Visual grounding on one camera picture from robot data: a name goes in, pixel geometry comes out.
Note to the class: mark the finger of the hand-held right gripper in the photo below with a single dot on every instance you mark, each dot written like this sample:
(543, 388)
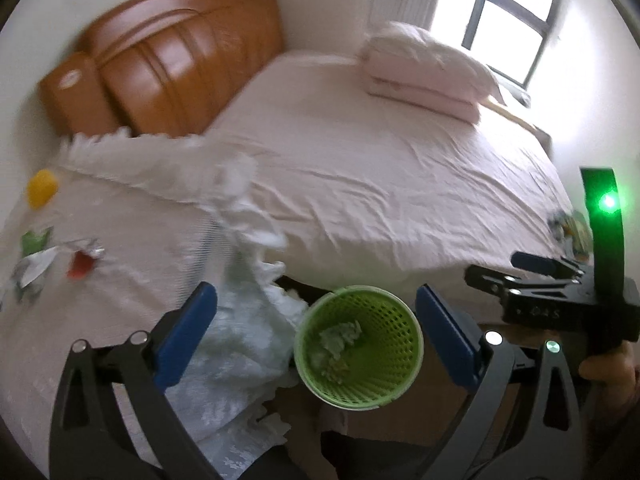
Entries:
(537, 262)
(492, 280)

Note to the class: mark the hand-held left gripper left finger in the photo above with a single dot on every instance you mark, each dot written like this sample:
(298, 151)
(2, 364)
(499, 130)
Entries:
(185, 330)

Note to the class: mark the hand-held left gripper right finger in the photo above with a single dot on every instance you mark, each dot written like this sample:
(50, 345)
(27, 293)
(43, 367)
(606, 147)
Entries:
(445, 332)

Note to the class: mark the green mesh wastebasket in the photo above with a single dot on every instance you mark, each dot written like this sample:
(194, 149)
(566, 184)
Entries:
(400, 375)

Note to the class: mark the white paper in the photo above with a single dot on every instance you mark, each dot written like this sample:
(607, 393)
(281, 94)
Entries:
(342, 335)

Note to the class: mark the red wrapper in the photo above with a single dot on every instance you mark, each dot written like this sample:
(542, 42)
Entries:
(81, 266)

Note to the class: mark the green silver torn wrapper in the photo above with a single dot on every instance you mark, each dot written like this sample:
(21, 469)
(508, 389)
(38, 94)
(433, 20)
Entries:
(32, 272)

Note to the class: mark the dark green wrapper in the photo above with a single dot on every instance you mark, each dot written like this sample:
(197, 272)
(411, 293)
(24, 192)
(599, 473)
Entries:
(36, 241)

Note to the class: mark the yellow sponge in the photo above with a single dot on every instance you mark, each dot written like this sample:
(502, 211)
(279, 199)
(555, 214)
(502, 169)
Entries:
(42, 188)

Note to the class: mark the person's right hand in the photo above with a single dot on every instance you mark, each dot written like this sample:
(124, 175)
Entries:
(615, 367)

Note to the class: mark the colourful printed item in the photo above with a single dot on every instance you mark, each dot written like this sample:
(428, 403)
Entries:
(572, 230)

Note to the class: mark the white lace tablecloth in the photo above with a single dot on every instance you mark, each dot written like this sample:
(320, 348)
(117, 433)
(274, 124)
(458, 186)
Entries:
(130, 260)

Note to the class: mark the bed with pink sheet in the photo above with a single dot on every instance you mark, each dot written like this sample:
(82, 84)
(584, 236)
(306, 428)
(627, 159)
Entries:
(380, 180)

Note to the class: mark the dark framed window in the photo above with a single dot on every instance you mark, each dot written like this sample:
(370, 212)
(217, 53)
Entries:
(515, 15)

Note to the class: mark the wooden headboard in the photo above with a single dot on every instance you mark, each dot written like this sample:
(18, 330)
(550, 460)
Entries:
(165, 75)

